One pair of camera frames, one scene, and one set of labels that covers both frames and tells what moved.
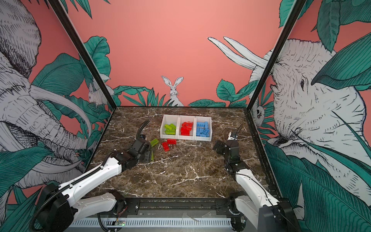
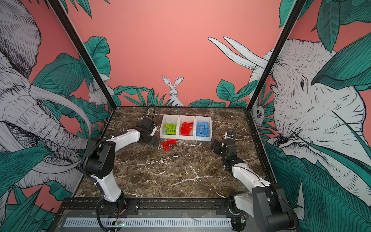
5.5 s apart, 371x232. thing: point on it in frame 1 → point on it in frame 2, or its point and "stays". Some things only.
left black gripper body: [146, 158] → [151, 140]
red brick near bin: [171, 141] stays
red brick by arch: [165, 145] stays
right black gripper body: [224, 151] stays
